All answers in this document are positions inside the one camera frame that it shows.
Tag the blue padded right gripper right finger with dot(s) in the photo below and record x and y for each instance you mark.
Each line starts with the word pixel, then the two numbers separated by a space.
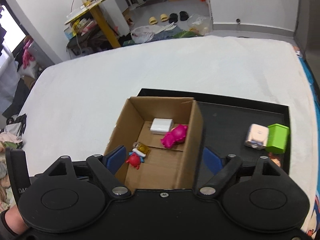
pixel 223 170

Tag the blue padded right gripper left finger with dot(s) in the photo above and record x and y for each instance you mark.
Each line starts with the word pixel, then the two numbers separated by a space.
pixel 103 170

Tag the red crab keychain toy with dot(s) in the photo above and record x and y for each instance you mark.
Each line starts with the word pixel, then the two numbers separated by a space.
pixel 137 155

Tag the white pastel toy cube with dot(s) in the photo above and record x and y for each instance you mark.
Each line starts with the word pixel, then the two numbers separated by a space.
pixel 257 136

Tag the pink monster figurine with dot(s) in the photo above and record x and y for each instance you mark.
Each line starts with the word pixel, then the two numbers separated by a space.
pixel 176 136

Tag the white charger plug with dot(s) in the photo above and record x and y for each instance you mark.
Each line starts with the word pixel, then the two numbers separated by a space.
pixel 161 126

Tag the green plastic block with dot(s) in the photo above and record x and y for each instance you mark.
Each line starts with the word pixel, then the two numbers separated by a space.
pixel 277 138

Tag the person's left hand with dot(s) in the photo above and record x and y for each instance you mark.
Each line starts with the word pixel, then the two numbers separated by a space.
pixel 12 224

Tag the black flat tray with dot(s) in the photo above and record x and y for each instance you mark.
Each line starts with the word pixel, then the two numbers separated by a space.
pixel 226 121

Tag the brown cardboard box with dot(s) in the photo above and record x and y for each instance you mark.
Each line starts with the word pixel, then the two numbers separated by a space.
pixel 169 164

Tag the pink plush toy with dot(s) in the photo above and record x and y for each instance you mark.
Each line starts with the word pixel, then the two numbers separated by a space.
pixel 27 57

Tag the white plastic bag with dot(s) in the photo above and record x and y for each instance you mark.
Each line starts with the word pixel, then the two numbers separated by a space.
pixel 143 34

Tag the clear plastic bag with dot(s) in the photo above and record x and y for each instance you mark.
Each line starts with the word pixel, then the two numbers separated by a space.
pixel 201 24

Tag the yellow slipper left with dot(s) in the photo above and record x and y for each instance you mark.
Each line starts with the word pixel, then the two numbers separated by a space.
pixel 152 21

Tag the yellow slipper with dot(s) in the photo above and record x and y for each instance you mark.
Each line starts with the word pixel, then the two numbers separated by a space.
pixel 152 21
pixel 164 17

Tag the yellow slipper right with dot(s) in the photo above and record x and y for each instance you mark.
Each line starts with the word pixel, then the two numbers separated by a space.
pixel 164 17

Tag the black slipper right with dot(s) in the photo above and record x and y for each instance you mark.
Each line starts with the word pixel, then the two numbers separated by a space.
pixel 184 16

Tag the black slipper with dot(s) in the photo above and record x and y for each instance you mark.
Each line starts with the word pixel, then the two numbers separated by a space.
pixel 173 18
pixel 184 16

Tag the black slipper left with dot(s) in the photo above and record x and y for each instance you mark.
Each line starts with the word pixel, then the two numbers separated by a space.
pixel 173 18

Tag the yellow side table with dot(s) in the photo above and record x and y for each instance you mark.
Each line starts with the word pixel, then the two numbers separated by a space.
pixel 95 11

